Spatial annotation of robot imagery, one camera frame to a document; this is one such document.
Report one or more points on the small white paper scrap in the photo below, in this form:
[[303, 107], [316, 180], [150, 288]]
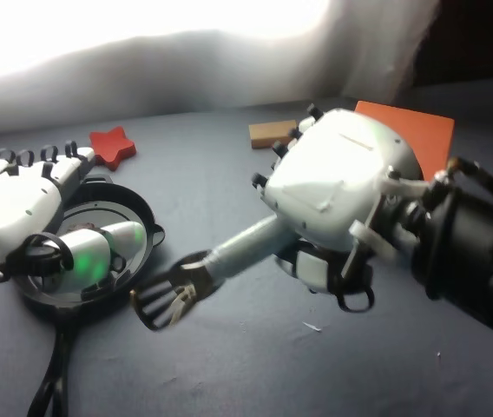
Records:
[[311, 327]]

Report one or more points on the white backdrop cloth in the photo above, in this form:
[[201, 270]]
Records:
[[186, 78]]

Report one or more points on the red star block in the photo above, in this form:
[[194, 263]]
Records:
[[114, 145]]

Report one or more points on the black cast iron pan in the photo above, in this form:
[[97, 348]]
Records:
[[140, 208]]

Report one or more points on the tan wooden rectangular block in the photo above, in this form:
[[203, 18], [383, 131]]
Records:
[[268, 132]]

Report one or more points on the large orange block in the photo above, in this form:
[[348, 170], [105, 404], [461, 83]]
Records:
[[424, 134]]

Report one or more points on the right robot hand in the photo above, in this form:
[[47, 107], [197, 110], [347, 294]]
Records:
[[329, 174]]

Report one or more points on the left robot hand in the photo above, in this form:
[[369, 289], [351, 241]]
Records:
[[12, 208]]

